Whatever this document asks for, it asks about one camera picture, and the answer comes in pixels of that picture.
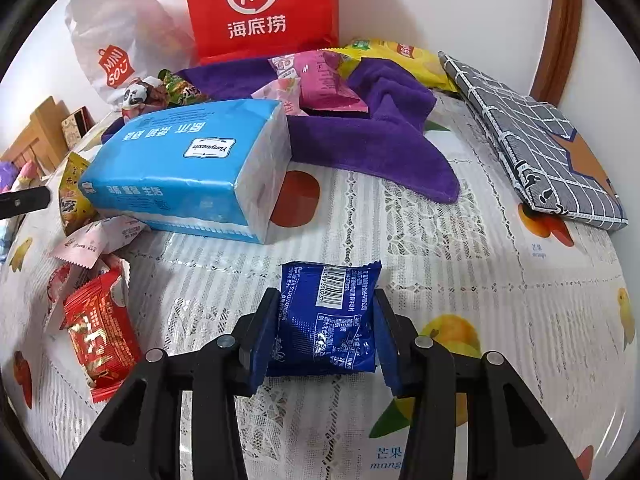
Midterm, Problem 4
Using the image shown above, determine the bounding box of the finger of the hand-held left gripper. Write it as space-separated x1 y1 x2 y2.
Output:
0 187 51 221

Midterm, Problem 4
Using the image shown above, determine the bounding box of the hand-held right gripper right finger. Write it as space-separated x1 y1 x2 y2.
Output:
372 287 586 480

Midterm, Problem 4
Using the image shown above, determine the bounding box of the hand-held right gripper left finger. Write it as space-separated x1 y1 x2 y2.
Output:
60 287 281 480

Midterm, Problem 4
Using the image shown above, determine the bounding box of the yellow triangular snack packet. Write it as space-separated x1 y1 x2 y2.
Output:
59 152 98 236

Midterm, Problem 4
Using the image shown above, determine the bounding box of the blue snack packet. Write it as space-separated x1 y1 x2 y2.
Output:
265 260 382 377

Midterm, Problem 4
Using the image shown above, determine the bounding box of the pink white snack packet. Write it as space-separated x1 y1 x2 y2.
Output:
51 215 151 268

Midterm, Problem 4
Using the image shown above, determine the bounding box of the panda print snack packet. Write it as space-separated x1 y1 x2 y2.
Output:
120 76 166 111

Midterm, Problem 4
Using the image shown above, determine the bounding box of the red snack packet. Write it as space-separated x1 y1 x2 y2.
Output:
62 267 142 403

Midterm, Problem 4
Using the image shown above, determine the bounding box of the green snack packet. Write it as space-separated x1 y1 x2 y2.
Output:
157 70 211 108

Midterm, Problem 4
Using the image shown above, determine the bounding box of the purple towel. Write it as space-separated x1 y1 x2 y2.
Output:
102 55 461 205

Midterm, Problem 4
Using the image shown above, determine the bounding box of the pale pink snack packet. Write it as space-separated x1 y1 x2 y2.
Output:
250 77 303 117

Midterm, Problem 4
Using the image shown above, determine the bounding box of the pink cartoon snack bag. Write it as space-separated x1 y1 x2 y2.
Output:
267 51 368 112

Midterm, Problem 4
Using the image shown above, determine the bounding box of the pink white plush toy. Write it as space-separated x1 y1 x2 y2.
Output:
0 160 41 193

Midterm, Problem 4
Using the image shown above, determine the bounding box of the wooden chair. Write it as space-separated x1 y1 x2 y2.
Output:
0 96 68 176

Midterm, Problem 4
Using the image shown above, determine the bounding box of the patterned book box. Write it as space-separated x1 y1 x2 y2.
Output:
61 106 96 146

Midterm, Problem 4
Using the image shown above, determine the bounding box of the blue tissue pack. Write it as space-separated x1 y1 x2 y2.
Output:
79 99 292 245

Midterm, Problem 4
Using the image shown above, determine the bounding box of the white plastic shopping bag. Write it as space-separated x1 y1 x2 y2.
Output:
65 0 198 111

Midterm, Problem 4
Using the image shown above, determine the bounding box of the grey checked folded cloth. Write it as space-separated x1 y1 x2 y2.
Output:
439 51 628 231

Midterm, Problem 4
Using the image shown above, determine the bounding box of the yellow chip bag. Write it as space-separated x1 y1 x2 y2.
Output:
320 37 458 92

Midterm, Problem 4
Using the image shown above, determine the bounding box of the red paper bag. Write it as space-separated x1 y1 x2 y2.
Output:
181 0 341 66

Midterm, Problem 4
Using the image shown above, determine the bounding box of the wooden door frame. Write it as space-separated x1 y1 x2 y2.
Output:
530 0 583 106

